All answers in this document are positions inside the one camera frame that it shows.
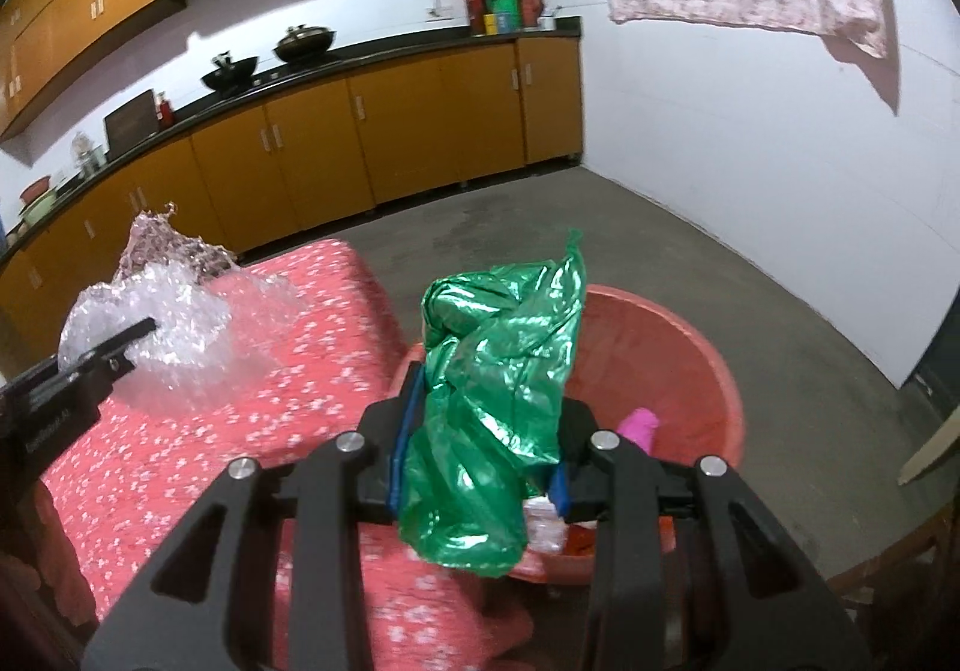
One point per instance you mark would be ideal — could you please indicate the black kitchen countertop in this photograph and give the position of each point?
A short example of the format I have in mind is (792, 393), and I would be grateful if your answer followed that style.
(390, 52)

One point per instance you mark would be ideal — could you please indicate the black wok with lid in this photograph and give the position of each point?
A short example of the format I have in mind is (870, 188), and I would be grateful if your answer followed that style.
(304, 43)

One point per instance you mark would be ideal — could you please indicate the beige plank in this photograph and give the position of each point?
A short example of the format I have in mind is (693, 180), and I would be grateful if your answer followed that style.
(934, 450)

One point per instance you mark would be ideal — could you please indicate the green plastic bag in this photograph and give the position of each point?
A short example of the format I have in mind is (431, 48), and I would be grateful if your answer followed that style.
(487, 378)

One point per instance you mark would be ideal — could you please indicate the green tin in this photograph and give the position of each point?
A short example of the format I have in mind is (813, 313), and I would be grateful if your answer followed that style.
(504, 11)

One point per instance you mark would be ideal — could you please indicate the glass jar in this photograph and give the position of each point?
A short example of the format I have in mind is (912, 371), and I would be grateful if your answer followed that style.
(86, 155)

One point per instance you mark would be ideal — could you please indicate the black open wok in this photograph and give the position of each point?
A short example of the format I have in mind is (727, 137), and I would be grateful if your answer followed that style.
(229, 74)

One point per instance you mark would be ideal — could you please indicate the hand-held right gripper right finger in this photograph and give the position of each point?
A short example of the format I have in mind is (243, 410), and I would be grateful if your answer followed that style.
(559, 500)

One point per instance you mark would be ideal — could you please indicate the red bottle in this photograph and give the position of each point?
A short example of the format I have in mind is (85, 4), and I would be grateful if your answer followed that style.
(165, 110)

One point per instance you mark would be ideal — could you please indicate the dark cutting board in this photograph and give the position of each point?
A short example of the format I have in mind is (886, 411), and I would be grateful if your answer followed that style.
(129, 122)

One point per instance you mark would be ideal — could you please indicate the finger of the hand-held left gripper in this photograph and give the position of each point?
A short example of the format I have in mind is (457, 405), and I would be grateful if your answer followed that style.
(112, 345)

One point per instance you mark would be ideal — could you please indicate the orange kitchen base cabinets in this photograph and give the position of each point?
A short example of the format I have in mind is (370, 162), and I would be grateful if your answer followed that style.
(322, 138)

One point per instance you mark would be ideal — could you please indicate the clear bubble wrap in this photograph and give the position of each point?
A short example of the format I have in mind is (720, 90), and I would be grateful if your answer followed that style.
(172, 318)

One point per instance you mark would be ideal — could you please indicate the wooden furniture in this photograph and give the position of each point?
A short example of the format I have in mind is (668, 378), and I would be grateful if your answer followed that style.
(892, 566)

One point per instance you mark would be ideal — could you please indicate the green bowl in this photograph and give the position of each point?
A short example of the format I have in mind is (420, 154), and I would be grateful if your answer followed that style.
(41, 210)

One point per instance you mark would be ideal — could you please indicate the red bowl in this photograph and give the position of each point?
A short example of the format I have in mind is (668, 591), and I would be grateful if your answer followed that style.
(34, 189)

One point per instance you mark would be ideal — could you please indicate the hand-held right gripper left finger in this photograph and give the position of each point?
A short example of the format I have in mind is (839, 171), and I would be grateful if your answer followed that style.
(400, 450)

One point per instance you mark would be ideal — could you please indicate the purple plastic bag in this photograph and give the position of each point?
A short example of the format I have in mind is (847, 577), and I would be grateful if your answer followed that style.
(639, 429)

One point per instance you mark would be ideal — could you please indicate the white cup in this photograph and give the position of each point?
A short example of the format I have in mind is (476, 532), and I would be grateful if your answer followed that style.
(547, 23)

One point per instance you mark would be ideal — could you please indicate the pink plastic basin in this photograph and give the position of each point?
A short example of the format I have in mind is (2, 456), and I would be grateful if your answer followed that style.
(675, 356)

